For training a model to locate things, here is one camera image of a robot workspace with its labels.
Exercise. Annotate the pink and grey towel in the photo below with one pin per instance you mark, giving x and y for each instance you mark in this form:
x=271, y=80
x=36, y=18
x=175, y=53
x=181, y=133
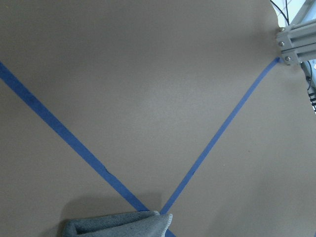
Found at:
x=132, y=224

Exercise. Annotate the aluminium frame post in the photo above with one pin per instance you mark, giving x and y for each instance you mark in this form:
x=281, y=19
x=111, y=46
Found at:
x=297, y=41

